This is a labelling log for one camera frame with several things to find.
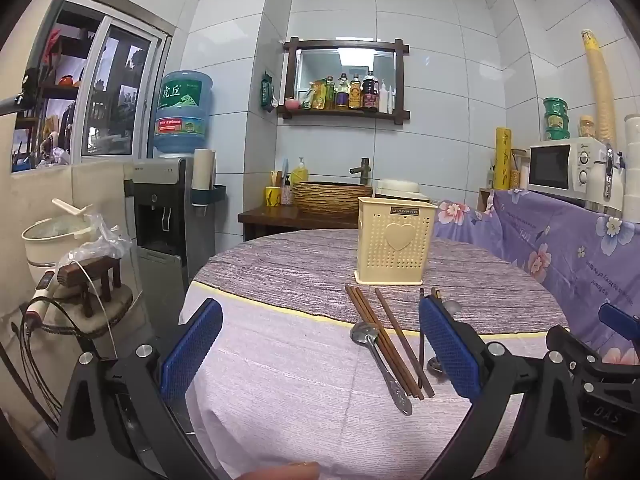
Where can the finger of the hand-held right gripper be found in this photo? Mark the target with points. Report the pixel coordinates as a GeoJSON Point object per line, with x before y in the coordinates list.
{"type": "Point", "coordinates": [570, 342]}
{"type": "Point", "coordinates": [620, 316]}

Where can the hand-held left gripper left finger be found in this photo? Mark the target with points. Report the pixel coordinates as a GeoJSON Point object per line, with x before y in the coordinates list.
{"type": "Point", "coordinates": [192, 350]}

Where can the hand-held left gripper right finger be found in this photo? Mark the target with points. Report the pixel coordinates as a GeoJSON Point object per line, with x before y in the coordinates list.
{"type": "Point", "coordinates": [450, 350]}

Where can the black chopstick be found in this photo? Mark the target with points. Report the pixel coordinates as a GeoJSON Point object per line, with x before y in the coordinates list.
{"type": "Point", "coordinates": [422, 365]}

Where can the metal spoon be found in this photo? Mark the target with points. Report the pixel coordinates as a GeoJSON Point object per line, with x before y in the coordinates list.
{"type": "Point", "coordinates": [361, 334]}
{"type": "Point", "coordinates": [452, 306]}

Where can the cream plastic utensil holder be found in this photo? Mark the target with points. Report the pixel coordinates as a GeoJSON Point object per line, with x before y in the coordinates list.
{"type": "Point", "coordinates": [395, 260]}

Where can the person's left hand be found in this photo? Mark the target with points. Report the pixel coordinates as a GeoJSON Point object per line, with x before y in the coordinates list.
{"type": "Point", "coordinates": [285, 472]}

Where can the beige round cushion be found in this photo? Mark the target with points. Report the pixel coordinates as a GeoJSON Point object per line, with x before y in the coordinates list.
{"type": "Point", "coordinates": [117, 302]}

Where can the purple floral cloth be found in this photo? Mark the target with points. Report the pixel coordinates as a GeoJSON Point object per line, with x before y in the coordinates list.
{"type": "Point", "coordinates": [550, 240]}

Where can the grey water dispenser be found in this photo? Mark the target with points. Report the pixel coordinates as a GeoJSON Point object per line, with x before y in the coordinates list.
{"type": "Point", "coordinates": [155, 220]}

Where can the small dark wooden stool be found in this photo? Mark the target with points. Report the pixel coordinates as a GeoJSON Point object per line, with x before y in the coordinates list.
{"type": "Point", "coordinates": [80, 272]}

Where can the clear plastic bag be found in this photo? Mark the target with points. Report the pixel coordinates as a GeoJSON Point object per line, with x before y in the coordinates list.
{"type": "Point", "coordinates": [107, 240]}

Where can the dark wooden counter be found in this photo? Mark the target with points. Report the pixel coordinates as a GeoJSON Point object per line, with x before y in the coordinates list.
{"type": "Point", "coordinates": [270, 217]}

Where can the dark blue cup holder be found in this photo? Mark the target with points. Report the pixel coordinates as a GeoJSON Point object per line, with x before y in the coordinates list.
{"type": "Point", "coordinates": [217, 195]}

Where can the white handheld device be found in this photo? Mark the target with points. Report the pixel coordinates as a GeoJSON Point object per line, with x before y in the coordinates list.
{"type": "Point", "coordinates": [44, 285]}

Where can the white microwave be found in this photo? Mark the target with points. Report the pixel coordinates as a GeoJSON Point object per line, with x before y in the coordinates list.
{"type": "Point", "coordinates": [552, 165]}

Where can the white lidded brown pot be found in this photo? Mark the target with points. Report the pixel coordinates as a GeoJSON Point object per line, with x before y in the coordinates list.
{"type": "Point", "coordinates": [397, 187]}

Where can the yellow cup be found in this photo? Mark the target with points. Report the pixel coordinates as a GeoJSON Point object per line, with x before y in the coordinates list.
{"type": "Point", "coordinates": [272, 196]}

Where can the tan storage jar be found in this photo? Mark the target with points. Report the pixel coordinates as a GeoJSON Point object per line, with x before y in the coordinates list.
{"type": "Point", "coordinates": [520, 172]}

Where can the white paper cup stack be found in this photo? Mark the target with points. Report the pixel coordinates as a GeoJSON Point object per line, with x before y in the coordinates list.
{"type": "Point", "coordinates": [202, 175]}

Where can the white rice paddle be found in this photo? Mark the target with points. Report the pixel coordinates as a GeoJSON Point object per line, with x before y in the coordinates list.
{"type": "Point", "coordinates": [70, 207]}

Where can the yellow lidded jar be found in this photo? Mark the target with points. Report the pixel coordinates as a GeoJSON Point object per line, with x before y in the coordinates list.
{"type": "Point", "coordinates": [587, 127]}

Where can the green noodle bowl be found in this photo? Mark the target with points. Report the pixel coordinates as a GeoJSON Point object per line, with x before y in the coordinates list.
{"type": "Point", "coordinates": [556, 106]}
{"type": "Point", "coordinates": [557, 135]}
{"type": "Point", "coordinates": [557, 121]}

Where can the woven pattern basin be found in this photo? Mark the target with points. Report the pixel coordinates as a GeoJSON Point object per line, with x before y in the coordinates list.
{"type": "Point", "coordinates": [330, 197]}

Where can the yellow printed roll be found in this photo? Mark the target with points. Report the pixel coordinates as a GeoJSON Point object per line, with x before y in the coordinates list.
{"type": "Point", "coordinates": [503, 160]}

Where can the bronze faucet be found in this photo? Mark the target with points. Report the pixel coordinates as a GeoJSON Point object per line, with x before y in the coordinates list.
{"type": "Point", "coordinates": [364, 170]}

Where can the yellow soap bottle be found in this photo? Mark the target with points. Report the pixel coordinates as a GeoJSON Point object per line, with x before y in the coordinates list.
{"type": "Point", "coordinates": [300, 174]}

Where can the blue water bottle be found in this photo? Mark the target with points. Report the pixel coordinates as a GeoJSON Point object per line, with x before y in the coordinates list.
{"type": "Point", "coordinates": [182, 110]}

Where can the white squeeze bottle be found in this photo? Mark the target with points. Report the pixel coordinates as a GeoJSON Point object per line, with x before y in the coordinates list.
{"type": "Point", "coordinates": [383, 100]}
{"type": "Point", "coordinates": [391, 102]}

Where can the aluminium framed window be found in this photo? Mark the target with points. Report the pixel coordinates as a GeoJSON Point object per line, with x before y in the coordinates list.
{"type": "Point", "coordinates": [117, 100]}

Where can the pink bowl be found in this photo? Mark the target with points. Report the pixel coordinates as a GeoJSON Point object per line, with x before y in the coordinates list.
{"type": "Point", "coordinates": [291, 104]}

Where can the dark sauce bottle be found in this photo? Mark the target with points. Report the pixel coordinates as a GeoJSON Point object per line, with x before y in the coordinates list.
{"type": "Point", "coordinates": [370, 95]}

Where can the green hanging packet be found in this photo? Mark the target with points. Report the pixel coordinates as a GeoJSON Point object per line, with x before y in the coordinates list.
{"type": "Point", "coordinates": [266, 91]}

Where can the amber sauce bottle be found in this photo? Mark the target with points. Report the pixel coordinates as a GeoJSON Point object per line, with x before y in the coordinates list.
{"type": "Point", "coordinates": [355, 95]}

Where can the purple label sauce bottle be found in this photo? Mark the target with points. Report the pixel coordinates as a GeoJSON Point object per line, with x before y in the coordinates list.
{"type": "Point", "coordinates": [342, 95]}

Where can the yellow seasoning packets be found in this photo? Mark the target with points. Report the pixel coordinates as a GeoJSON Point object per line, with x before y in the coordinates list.
{"type": "Point", "coordinates": [312, 97]}

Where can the green bottle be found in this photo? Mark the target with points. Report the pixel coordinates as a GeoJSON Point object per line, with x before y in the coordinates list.
{"type": "Point", "coordinates": [330, 95]}

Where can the wooden framed mirror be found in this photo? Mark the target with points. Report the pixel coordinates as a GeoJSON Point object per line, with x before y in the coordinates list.
{"type": "Point", "coordinates": [345, 60]}

